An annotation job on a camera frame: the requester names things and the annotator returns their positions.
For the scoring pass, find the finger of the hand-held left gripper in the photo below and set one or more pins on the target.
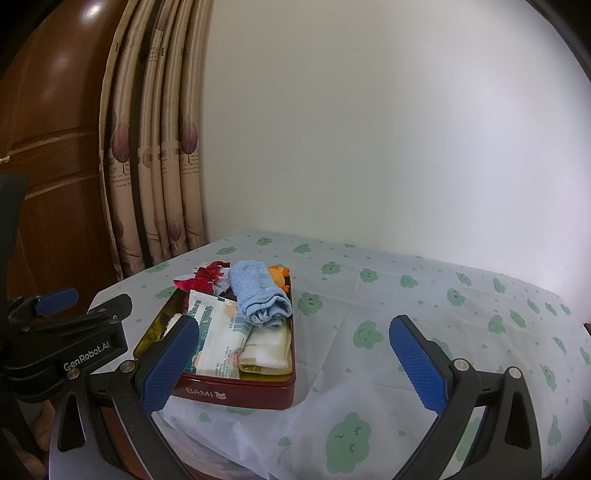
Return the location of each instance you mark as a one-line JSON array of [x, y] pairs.
[[111, 308], [55, 301]]

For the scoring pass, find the beige patterned curtain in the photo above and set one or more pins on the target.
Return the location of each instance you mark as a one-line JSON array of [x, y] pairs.
[[157, 138]]

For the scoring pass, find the orange squeeze toy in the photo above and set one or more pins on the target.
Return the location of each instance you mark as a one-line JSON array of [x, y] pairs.
[[279, 274]]

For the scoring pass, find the red frilly cloth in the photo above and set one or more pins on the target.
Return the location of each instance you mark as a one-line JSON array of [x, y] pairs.
[[207, 276]]

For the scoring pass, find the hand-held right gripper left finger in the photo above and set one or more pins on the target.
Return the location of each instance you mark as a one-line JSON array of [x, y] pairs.
[[168, 364]]

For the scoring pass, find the white tissue packet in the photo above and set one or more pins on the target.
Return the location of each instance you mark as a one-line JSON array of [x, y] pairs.
[[219, 337]]

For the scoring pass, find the light blue towel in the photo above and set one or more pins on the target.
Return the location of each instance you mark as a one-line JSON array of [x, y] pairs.
[[258, 290]]

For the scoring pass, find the cloud print tablecloth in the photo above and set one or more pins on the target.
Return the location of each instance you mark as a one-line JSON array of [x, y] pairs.
[[415, 300]]

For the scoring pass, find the person's left hand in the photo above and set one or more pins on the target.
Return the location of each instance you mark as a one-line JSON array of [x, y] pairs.
[[41, 431]]

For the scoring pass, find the white sock gold print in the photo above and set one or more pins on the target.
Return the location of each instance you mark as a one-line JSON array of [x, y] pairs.
[[268, 348]]

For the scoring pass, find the red tin box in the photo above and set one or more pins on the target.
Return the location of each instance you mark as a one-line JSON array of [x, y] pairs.
[[258, 392]]

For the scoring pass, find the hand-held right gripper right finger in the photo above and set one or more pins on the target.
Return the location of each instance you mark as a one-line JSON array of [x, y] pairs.
[[415, 364]]

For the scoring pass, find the brown wooden door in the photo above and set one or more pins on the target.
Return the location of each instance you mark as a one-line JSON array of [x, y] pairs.
[[55, 92]]

